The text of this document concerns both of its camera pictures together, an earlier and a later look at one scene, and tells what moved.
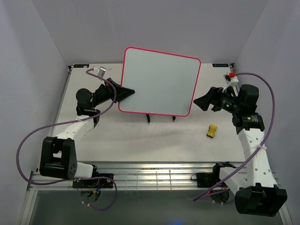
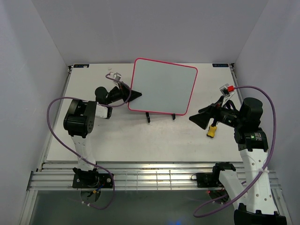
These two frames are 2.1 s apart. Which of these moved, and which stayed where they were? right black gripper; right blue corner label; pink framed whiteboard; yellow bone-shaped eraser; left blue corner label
Moved: pink framed whiteboard; right black gripper
Stayed: right blue corner label; yellow bone-shaped eraser; left blue corner label
